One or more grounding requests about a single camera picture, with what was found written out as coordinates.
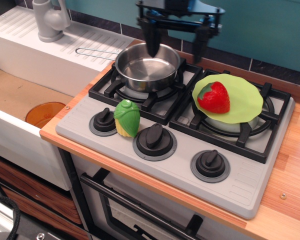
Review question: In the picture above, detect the green yellow plastic corncob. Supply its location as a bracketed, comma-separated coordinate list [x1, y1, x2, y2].
[113, 99, 141, 138]

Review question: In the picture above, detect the black right burner grate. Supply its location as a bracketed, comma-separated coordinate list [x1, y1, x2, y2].
[169, 69, 294, 164]

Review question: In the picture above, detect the upper wooden drawer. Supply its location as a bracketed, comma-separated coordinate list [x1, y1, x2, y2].
[0, 156, 78, 216]

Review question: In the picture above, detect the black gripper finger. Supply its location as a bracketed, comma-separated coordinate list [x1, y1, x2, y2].
[138, 18, 163, 58]
[192, 25, 211, 63]

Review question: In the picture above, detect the black oven door handle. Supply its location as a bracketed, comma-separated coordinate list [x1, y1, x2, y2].
[80, 173, 198, 240]

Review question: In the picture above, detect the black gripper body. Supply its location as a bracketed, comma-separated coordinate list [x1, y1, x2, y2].
[136, 0, 226, 34]

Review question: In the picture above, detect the toy oven door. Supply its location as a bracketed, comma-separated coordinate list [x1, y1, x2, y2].
[72, 155, 250, 240]

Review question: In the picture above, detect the lower wooden drawer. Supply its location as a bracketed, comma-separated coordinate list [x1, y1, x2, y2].
[2, 186, 89, 240]

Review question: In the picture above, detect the red plastic strawberry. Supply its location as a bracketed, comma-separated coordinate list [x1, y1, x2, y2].
[196, 81, 231, 114]

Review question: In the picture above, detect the black braided cable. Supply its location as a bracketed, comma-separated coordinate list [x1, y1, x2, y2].
[0, 194, 22, 240]

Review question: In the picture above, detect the light green plate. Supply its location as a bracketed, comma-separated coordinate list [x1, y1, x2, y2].
[192, 73, 264, 124]

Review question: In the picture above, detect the black left stove knob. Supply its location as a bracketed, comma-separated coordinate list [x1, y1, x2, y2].
[89, 107, 117, 137]

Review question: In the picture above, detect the grey toy faucet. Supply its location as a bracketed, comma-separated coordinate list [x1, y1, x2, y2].
[32, 0, 71, 43]

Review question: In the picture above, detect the black stove knob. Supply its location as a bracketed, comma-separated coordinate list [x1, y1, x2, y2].
[89, 107, 117, 137]
[132, 123, 178, 162]
[190, 149, 231, 184]

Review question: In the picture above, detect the white toy sink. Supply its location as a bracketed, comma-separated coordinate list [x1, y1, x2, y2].
[0, 6, 133, 191]

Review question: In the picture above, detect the grey toy stove top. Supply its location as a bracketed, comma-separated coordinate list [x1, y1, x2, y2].
[55, 90, 289, 219]

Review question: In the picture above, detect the black burner grate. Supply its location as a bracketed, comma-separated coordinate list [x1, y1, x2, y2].
[169, 69, 294, 164]
[88, 58, 204, 125]

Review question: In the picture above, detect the black right stove knob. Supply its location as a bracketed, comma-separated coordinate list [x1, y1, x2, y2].
[190, 149, 231, 184]

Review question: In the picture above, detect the black left burner grate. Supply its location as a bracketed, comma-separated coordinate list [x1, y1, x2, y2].
[88, 58, 204, 125]

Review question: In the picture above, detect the black middle stove knob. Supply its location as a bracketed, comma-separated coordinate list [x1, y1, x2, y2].
[132, 123, 178, 162]

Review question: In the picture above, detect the wooden drawer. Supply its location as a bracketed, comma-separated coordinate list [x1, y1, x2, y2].
[0, 156, 78, 216]
[2, 186, 89, 240]

